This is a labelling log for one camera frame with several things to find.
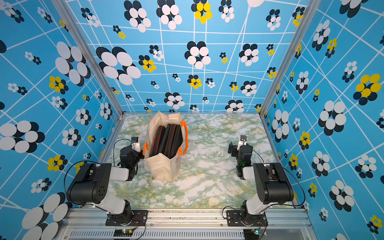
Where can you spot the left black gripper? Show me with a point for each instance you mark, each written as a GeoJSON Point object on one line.
{"type": "Point", "coordinates": [142, 154]}

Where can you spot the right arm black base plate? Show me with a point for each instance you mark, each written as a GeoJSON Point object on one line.
{"type": "Point", "coordinates": [235, 218]}

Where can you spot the black ping pong case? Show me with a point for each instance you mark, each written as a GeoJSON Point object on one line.
{"type": "Point", "coordinates": [176, 139]}
{"type": "Point", "coordinates": [157, 143]}
{"type": "Point", "coordinates": [165, 139]}

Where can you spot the right green circuit board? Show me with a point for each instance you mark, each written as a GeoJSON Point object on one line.
{"type": "Point", "coordinates": [252, 234]}

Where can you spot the beige canvas bag orange handles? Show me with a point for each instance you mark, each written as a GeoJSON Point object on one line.
{"type": "Point", "coordinates": [161, 167]}

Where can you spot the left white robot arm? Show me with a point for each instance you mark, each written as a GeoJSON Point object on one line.
{"type": "Point", "coordinates": [90, 186]}

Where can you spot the green circuit board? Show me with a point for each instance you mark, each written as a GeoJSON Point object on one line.
{"type": "Point", "coordinates": [123, 233]}
{"type": "Point", "coordinates": [252, 234]}

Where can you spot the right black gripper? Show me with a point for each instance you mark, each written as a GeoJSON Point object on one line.
{"type": "Point", "coordinates": [233, 148]}

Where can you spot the aluminium front rail frame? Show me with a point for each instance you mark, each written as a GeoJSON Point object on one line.
{"type": "Point", "coordinates": [188, 224]}

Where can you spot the left green circuit board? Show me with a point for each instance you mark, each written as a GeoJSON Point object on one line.
{"type": "Point", "coordinates": [123, 233]}

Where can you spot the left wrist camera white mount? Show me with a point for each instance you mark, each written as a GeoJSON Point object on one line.
{"type": "Point", "coordinates": [136, 144]}

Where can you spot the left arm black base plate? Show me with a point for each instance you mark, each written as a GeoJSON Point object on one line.
{"type": "Point", "coordinates": [133, 218]}

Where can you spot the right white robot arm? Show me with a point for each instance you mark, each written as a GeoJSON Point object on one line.
{"type": "Point", "coordinates": [272, 183]}

